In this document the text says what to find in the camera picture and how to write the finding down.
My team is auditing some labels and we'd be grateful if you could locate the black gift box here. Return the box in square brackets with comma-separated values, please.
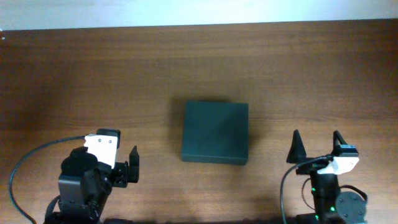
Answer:
[181, 101, 249, 166]

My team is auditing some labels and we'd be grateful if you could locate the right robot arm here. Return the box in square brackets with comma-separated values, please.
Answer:
[280, 129, 368, 224]

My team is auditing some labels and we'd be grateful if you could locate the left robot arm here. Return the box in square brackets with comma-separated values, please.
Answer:
[44, 146, 139, 223]

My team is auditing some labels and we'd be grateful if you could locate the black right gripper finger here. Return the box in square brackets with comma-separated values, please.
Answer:
[332, 130, 347, 156]
[286, 129, 307, 164]

